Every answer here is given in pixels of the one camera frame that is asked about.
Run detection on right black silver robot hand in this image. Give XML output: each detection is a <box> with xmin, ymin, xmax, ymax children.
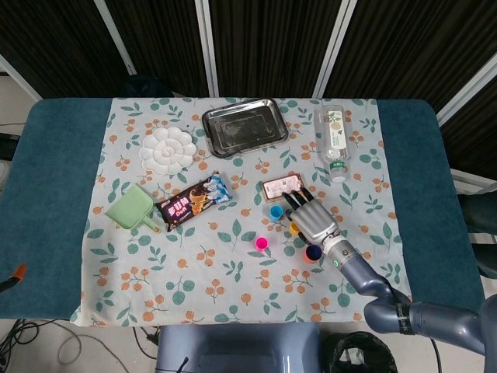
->
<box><xmin>281</xmin><ymin>186</ymin><xmax>339</xmax><ymax>244</ymax></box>

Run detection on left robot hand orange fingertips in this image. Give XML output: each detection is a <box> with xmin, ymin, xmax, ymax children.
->
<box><xmin>0</xmin><ymin>263</ymin><xmax>28</xmax><ymax>295</ymax></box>

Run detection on orange plastic cup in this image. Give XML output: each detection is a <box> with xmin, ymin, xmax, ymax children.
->
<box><xmin>301</xmin><ymin>243</ymin><xmax>324</xmax><ymax>264</ymax></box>

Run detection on small pink yellow cardboard box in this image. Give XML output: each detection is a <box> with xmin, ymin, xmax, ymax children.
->
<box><xmin>261</xmin><ymin>173</ymin><xmax>308</xmax><ymax>203</ymax></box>

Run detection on clear plastic bottle white cap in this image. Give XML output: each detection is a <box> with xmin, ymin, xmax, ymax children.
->
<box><xmin>313</xmin><ymin>103</ymin><xmax>353</xmax><ymax>183</ymax></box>

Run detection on floral leaf print tablecloth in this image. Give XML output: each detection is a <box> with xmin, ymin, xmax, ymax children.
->
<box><xmin>69</xmin><ymin>96</ymin><xmax>415</xmax><ymax>327</ymax></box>

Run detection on teal table cover cloth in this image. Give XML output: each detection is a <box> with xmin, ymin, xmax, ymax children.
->
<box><xmin>0</xmin><ymin>96</ymin><xmax>486</xmax><ymax>323</ymax></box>

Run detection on rectangular stainless steel tray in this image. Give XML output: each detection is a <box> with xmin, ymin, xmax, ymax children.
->
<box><xmin>201</xmin><ymin>98</ymin><xmax>290</xmax><ymax>159</ymax></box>

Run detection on brown chocolate snack packet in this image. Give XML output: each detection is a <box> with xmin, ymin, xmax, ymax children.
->
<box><xmin>155</xmin><ymin>170</ymin><xmax>234</xmax><ymax>233</ymax></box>

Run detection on light green plastic scoop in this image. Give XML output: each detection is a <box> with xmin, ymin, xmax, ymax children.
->
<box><xmin>104</xmin><ymin>183</ymin><xmax>162</xmax><ymax>234</ymax></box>

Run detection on blue-grey robot torso base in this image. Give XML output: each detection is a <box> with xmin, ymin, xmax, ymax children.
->
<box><xmin>155</xmin><ymin>324</ymin><xmax>323</xmax><ymax>373</ymax></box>

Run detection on white flower-shaped paint palette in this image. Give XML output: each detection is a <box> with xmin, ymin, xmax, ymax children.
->
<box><xmin>138</xmin><ymin>126</ymin><xmax>198</xmax><ymax>176</ymax></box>

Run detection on dark slatted partition panel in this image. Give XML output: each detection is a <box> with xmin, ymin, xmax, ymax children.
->
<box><xmin>0</xmin><ymin>0</ymin><xmax>133</xmax><ymax>100</ymax></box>
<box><xmin>104</xmin><ymin>0</ymin><xmax>210</xmax><ymax>98</ymax></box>
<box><xmin>324</xmin><ymin>0</ymin><xmax>497</xmax><ymax>113</ymax></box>
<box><xmin>209</xmin><ymin>0</ymin><xmax>345</xmax><ymax>98</ymax></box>
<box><xmin>440</xmin><ymin>75</ymin><xmax>497</xmax><ymax>180</ymax></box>

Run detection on dark chair back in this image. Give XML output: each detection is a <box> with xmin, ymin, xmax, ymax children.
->
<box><xmin>118</xmin><ymin>75</ymin><xmax>176</xmax><ymax>99</ymax></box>

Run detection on black floor cable plug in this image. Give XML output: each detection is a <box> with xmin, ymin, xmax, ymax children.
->
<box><xmin>133</xmin><ymin>326</ymin><xmax>160</xmax><ymax>353</ymax></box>

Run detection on white partition frame post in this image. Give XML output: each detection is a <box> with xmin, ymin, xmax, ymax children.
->
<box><xmin>312</xmin><ymin>0</ymin><xmax>358</xmax><ymax>99</ymax></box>
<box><xmin>436</xmin><ymin>50</ymin><xmax>497</xmax><ymax>126</ymax></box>
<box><xmin>92</xmin><ymin>0</ymin><xmax>137</xmax><ymax>77</ymax></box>
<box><xmin>193</xmin><ymin>0</ymin><xmax>221</xmax><ymax>98</ymax></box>
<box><xmin>0</xmin><ymin>54</ymin><xmax>43</xmax><ymax>101</ymax></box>

